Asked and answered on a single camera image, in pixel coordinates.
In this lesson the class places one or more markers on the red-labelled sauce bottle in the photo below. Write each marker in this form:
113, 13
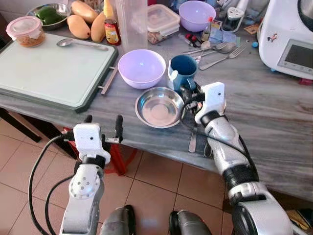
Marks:
112, 32

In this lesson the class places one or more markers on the long steel spoon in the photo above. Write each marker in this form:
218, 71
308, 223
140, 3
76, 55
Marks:
66, 42

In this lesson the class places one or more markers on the clear square lidded food box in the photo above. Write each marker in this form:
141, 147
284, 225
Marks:
164, 19

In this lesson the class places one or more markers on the steel fork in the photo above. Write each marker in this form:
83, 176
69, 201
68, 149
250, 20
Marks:
222, 58

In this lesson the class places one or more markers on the blue cloth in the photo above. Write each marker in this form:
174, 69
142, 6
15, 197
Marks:
225, 37

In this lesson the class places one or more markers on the green bell pepper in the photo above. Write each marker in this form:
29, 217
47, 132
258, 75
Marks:
49, 14

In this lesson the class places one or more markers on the small dark red-capped bottle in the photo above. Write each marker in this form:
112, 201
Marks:
207, 32

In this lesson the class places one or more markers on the yellow and white package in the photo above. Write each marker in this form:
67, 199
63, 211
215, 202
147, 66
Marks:
299, 219

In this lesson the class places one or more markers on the small red-capped item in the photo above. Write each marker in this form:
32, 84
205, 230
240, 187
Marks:
193, 39

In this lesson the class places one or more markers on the steel table knife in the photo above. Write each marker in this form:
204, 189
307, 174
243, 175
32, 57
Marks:
192, 142

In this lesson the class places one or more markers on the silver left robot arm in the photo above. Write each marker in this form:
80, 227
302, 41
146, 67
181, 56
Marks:
83, 196

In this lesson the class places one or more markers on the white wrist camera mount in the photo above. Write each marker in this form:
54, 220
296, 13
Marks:
89, 139
211, 100

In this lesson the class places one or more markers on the purple plastic bowl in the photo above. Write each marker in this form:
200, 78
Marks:
142, 68
196, 14

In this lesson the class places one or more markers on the grey right robot leg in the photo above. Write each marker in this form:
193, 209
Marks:
193, 224

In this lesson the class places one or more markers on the steel bowl with pepper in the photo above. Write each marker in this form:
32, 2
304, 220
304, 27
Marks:
62, 17

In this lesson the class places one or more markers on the blue mug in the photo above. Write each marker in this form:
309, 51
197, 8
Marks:
183, 68

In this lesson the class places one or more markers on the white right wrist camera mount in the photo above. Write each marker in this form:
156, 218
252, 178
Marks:
211, 100

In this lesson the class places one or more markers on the grey left robot leg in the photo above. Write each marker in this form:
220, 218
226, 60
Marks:
117, 223

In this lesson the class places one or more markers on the white kitchen cooking machine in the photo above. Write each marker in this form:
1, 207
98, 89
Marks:
281, 34

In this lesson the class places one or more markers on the tall clear plastic jug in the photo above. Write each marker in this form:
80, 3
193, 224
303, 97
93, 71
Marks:
132, 24

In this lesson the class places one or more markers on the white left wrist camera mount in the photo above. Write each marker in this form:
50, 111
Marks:
89, 139

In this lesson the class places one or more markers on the empty steel bowl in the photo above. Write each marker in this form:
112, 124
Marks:
159, 108

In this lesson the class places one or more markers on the white green-rimmed cutting board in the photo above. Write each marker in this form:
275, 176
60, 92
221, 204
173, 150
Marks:
49, 71

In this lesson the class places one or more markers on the dark wooden furniture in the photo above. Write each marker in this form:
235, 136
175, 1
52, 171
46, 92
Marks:
29, 125

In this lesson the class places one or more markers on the pink-lidded round food container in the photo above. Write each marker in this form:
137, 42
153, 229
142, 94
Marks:
25, 30

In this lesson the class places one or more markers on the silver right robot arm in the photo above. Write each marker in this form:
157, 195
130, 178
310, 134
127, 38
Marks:
234, 156

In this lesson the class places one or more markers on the red stool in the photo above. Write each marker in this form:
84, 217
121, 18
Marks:
117, 159

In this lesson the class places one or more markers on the grey robot leg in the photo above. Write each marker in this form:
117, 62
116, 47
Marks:
193, 224
117, 223

